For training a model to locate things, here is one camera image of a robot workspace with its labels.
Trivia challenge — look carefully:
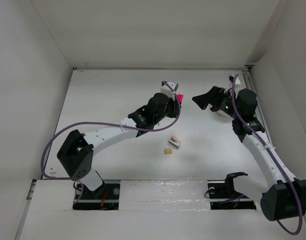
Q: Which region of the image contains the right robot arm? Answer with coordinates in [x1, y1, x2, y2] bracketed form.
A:
[192, 86, 306, 221]

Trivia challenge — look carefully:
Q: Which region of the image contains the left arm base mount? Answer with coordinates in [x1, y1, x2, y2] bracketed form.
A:
[72, 172, 121, 211]

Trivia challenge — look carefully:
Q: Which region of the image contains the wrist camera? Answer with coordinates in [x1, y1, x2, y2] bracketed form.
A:
[228, 73, 241, 85]
[160, 81, 179, 98]

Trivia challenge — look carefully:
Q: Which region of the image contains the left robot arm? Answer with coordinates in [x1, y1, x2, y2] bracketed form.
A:
[57, 92, 181, 198]

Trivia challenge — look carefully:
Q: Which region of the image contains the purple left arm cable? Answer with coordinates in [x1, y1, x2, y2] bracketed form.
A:
[40, 81, 181, 208]

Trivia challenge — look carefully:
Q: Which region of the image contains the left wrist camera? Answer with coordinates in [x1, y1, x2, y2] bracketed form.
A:
[160, 81, 179, 98]

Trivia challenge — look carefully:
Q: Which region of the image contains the small tan eraser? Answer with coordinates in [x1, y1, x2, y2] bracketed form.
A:
[164, 148, 172, 155]

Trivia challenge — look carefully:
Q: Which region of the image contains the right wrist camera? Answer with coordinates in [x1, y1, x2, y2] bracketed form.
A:
[228, 73, 241, 85]

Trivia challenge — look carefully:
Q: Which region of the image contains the pink eraser in sleeve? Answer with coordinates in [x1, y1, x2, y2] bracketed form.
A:
[168, 136, 181, 149]

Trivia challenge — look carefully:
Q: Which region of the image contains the pink black thick highlighter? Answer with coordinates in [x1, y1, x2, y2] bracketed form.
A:
[177, 94, 184, 103]

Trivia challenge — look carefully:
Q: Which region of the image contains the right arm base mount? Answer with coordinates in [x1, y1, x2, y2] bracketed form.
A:
[204, 172, 257, 210]

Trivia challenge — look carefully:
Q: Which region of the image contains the white round compartment container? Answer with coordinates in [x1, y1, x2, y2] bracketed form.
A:
[214, 110, 230, 119]

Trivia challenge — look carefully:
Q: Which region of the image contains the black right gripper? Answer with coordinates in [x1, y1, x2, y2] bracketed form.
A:
[192, 86, 241, 120]

